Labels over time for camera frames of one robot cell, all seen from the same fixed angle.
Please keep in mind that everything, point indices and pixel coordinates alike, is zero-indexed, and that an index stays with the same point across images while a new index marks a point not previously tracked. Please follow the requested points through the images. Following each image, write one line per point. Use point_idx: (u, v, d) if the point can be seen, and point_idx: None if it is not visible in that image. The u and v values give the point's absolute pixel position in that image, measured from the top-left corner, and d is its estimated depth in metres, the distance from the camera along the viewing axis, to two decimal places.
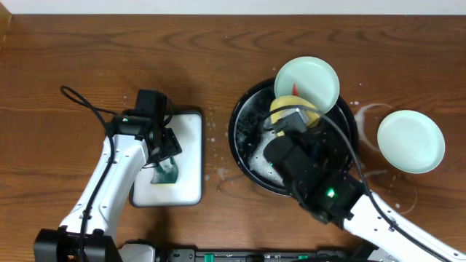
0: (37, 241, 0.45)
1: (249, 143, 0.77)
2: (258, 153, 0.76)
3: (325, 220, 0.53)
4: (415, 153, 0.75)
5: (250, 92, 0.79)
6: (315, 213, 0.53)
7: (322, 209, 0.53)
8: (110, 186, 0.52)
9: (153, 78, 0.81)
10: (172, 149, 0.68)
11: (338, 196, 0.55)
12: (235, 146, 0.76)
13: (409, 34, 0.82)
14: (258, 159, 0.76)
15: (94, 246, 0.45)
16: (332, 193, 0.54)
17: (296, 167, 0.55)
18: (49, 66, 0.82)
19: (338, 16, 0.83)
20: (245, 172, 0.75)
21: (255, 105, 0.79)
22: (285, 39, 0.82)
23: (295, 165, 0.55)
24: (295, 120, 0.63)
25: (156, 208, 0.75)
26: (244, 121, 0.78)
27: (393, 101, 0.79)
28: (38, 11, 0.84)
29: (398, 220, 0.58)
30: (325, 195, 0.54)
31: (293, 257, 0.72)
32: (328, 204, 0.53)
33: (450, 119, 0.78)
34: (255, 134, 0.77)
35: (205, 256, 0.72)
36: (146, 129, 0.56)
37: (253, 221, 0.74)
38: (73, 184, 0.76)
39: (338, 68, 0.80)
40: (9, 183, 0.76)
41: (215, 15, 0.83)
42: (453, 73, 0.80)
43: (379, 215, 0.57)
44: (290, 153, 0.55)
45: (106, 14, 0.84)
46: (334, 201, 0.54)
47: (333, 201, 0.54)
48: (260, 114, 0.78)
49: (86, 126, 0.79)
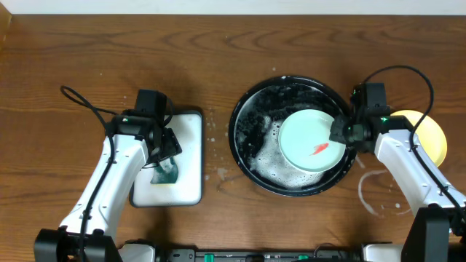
0: (37, 241, 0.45)
1: (249, 143, 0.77)
2: (260, 155, 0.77)
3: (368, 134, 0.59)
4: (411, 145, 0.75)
5: (250, 92, 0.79)
6: (365, 128, 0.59)
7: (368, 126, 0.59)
8: (110, 187, 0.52)
9: (153, 78, 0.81)
10: (172, 149, 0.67)
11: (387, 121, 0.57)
12: (235, 147, 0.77)
13: (409, 34, 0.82)
14: (261, 160, 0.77)
15: (94, 247, 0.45)
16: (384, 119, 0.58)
17: (378, 98, 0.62)
18: (49, 66, 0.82)
19: (338, 17, 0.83)
20: (244, 172, 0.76)
21: (255, 105, 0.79)
22: (285, 39, 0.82)
23: (368, 95, 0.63)
24: (371, 94, 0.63)
25: (157, 208, 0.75)
26: (244, 121, 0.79)
27: (393, 102, 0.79)
28: (38, 12, 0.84)
29: (420, 147, 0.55)
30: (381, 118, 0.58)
31: (293, 257, 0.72)
32: (379, 126, 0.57)
33: (450, 120, 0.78)
34: (255, 135, 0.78)
35: (205, 256, 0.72)
36: (146, 129, 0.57)
37: (253, 220, 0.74)
38: (73, 183, 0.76)
39: (338, 68, 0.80)
40: (9, 183, 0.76)
41: (215, 15, 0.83)
42: (454, 72, 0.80)
43: (408, 148, 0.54)
44: (379, 86, 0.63)
45: (106, 14, 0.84)
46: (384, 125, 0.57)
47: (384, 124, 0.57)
48: (260, 113, 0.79)
49: (86, 126, 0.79)
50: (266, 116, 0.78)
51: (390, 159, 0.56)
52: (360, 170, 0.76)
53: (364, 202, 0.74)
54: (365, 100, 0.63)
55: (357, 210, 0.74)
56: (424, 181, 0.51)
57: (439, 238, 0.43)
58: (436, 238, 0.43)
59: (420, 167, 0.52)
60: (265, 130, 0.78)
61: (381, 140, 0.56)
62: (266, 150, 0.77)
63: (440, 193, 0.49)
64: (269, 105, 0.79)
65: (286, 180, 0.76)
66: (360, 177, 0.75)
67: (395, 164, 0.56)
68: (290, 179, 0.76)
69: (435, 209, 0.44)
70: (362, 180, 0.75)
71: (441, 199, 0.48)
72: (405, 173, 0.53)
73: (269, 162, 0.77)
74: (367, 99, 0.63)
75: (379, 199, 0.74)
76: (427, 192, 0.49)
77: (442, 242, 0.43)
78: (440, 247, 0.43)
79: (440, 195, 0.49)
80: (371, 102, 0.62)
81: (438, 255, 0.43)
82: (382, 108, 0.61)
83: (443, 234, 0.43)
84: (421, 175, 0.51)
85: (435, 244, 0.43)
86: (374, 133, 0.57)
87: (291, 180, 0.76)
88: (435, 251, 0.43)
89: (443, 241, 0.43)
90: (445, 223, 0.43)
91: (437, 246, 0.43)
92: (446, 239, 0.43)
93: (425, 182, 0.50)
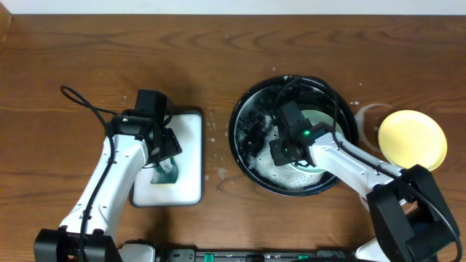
0: (37, 241, 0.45)
1: (249, 141, 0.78)
2: (261, 156, 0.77)
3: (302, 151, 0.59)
4: (411, 144, 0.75)
5: (250, 91, 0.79)
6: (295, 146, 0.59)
7: (298, 144, 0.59)
8: (110, 186, 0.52)
9: (153, 78, 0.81)
10: (172, 149, 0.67)
11: (310, 132, 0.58)
12: (235, 145, 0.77)
13: (410, 34, 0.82)
14: (262, 161, 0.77)
15: (94, 246, 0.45)
16: (307, 132, 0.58)
17: (297, 115, 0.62)
18: (49, 66, 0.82)
19: (338, 17, 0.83)
20: (244, 170, 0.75)
21: (255, 104, 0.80)
22: (285, 39, 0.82)
23: (285, 117, 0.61)
24: (287, 115, 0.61)
25: (157, 208, 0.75)
26: (244, 120, 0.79)
27: (393, 101, 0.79)
28: (38, 12, 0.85)
29: (346, 143, 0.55)
30: (304, 132, 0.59)
31: (293, 257, 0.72)
32: (303, 140, 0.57)
33: (450, 119, 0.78)
34: (255, 134, 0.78)
35: (205, 256, 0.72)
36: (146, 129, 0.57)
37: (253, 220, 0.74)
38: (73, 184, 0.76)
39: (338, 67, 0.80)
40: (9, 183, 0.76)
41: (215, 14, 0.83)
42: (454, 72, 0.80)
43: (336, 147, 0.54)
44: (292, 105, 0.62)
45: (106, 14, 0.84)
46: (308, 137, 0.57)
47: (309, 136, 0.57)
48: (261, 113, 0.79)
49: (86, 126, 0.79)
50: (266, 116, 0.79)
51: (329, 165, 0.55)
52: None
53: (364, 202, 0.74)
54: (285, 122, 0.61)
55: (357, 210, 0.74)
56: (361, 169, 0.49)
57: (394, 212, 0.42)
58: (391, 215, 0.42)
59: (353, 159, 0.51)
60: (265, 129, 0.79)
61: (312, 152, 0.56)
62: (268, 150, 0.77)
63: (378, 172, 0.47)
64: (269, 105, 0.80)
65: (287, 181, 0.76)
66: None
67: (334, 167, 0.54)
68: (292, 179, 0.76)
69: (378, 191, 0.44)
70: None
71: (381, 177, 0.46)
72: (344, 170, 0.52)
73: (270, 163, 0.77)
74: (285, 121, 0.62)
75: None
76: (367, 177, 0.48)
77: (399, 214, 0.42)
78: (399, 220, 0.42)
79: (379, 175, 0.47)
80: (292, 121, 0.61)
81: (401, 228, 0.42)
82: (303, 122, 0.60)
83: (395, 208, 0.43)
84: (357, 165, 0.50)
85: (395, 220, 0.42)
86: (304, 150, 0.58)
87: (293, 181, 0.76)
88: (397, 225, 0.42)
89: (398, 214, 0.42)
90: (392, 198, 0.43)
91: (395, 220, 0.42)
92: (399, 209, 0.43)
93: (362, 169, 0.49)
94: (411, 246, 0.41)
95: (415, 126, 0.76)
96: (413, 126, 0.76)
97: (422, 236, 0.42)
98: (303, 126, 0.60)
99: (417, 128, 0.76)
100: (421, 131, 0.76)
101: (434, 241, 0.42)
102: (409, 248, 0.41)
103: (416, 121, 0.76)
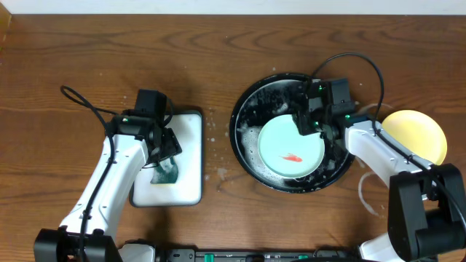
0: (37, 241, 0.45)
1: (255, 110, 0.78)
2: (254, 128, 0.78)
3: (339, 135, 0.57)
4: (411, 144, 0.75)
5: (289, 74, 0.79)
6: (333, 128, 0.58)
7: (336, 126, 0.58)
8: (110, 186, 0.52)
9: (153, 78, 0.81)
10: (172, 149, 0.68)
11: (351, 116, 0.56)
12: (241, 105, 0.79)
13: (410, 33, 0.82)
14: (252, 133, 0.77)
15: (94, 246, 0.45)
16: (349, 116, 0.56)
17: (344, 94, 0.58)
18: (49, 66, 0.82)
19: (338, 17, 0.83)
20: (231, 127, 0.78)
21: (286, 89, 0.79)
22: (285, 39, 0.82)
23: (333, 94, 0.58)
24: (335, 92, 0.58)
25: (156, 208, 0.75)
26: (266, 94, 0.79)
27: (393, 102, 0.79)
28: (38, 11, 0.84)
29: (384, 131, 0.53)
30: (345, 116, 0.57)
31: (293, 257, 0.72)
32: (343, 122, 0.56)
33: (450, 120, 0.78)
34: (264, 108, 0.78)
35: (205, 256, 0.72)
36: (146, 129, 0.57)
37: (253, 220, 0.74)
38: (73, 183, 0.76)
39: (338, 68, 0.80)
40: (9, 183, 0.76)
41: (215, 14, 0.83)
42: (453, 72, 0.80)
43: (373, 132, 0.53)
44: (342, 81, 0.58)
45: (105, 14, 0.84)
46: (348, 119, 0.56)
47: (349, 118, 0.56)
48: (283, 97, 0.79)
49: (86, 126, 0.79)
50: (285, 103, 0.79)
51: (360, 150, 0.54)
52: (360, 169, 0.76)
53: (364, 202, 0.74)
54: (330, 99, 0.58)
55: (357, 210, 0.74)
56: (391, 156, 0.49)
57: (413, 201, 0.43)
58: (409, 202, 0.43)
59: (387, 146, 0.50)
60: (274, 111, 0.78)
61: (348, 134, 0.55)
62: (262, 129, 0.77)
63: (408, 161, 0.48)
64: (296, 97, 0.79)
65: (253, 165, 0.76)
66: (360, 177, 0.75)
67: (366, 153, 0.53)
68: (260, 166, 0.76)
69: (404, 176, 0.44)
70: (362, 180, 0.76)
71: (410, 167, 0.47)
72: (374, 156, 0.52)
73: (255, 142, 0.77)
74: (331, 97, 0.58)
75: (379, 199, 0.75)
76: (395, 164, 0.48)
77: (417, 204, 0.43)
78: (416, 209, 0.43)
79: (408, 164, 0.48)
80: (338, 100, 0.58)
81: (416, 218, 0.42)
82: (348, 104, 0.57)
83: (416, 197, 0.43)
84: (389, 153, 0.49)
85: (412, 209, 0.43)
86: (341, 132, 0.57)
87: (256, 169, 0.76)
88: (412, 215, 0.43)
89: (418, 204, 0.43)
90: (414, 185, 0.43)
91: (413, 209, 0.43)
92: (419, 200, 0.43)
93: (392, 156, 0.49)
94: (421, 239, 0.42)
95: (416, 126, 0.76)
96: (413, 126, 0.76)
97: (435, 231, 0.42)
98: (344, 108, 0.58)
99: (418, 127, 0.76)
100: (421, 130, 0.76)
101: (446, 238, 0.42)
102: (419, 239, 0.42)
103: (417, 121, 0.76)
